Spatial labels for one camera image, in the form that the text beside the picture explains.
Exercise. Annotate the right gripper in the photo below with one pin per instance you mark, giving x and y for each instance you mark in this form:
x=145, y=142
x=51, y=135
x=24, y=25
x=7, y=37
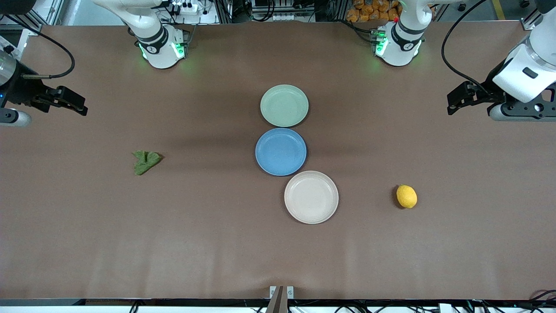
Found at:
x=22, y=89

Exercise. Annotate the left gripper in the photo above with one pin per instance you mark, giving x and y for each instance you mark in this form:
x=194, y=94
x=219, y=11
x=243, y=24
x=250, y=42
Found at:
x=490, y=88

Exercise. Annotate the green lettuce leaf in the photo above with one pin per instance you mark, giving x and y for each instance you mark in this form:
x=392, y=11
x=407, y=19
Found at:
x=143, y=164

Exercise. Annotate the yellow lemon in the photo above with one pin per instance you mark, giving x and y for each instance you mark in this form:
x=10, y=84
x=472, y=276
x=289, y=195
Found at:
x=406, y=196

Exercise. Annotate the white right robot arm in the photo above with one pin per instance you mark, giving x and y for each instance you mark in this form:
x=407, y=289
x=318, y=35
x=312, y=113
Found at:
x=158, y=43

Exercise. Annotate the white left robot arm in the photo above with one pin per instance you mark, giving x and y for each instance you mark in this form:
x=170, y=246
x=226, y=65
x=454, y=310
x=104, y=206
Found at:
x=404, y=43

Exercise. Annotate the pile of orange packets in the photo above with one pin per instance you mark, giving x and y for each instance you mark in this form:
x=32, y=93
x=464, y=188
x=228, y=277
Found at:
x=369, y=11

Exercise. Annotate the white power strip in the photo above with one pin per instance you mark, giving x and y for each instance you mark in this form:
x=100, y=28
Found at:
x=283, y=17
x=182, y=8

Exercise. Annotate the pale green plate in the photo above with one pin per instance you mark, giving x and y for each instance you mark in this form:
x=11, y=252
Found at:
x=284, y=105

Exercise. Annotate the beige plate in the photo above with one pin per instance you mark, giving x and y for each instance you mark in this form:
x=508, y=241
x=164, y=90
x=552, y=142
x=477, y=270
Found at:
x=311, y=197

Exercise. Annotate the blue plate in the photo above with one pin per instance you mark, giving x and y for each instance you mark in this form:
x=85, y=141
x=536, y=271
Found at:
x=281, y=151

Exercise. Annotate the aluminium frame corner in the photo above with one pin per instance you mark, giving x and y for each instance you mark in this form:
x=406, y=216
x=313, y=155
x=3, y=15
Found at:
x=532, y=21
x=26, y=26

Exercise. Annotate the black table edge rail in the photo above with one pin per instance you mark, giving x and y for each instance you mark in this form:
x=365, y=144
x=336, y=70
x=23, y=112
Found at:
x=130, y=301

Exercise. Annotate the small white mounting bracket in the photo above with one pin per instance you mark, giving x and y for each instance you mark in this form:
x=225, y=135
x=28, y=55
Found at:
x=273, y=292
x=290, y=292

